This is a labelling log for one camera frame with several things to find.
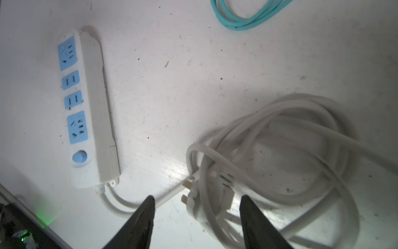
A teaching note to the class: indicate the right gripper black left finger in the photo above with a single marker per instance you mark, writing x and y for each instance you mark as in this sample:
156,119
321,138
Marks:
137,231

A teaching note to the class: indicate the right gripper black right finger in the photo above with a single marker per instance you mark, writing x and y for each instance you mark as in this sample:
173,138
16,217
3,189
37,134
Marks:
258,232

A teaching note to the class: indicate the white blue power strip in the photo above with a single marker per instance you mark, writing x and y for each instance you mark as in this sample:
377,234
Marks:
91,151

